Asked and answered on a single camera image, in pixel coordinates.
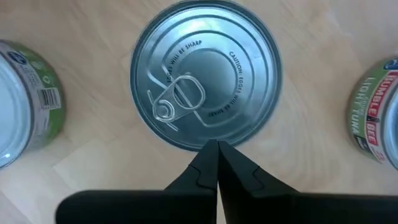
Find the red albacore tuna can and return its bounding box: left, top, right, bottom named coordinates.
left=129, top=0, right=283, bottom=152

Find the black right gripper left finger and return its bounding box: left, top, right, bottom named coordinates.
left=55, top=139, right=219, bottom=224

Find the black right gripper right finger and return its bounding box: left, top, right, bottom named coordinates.
left=218, top=139, right=398, bottom=224

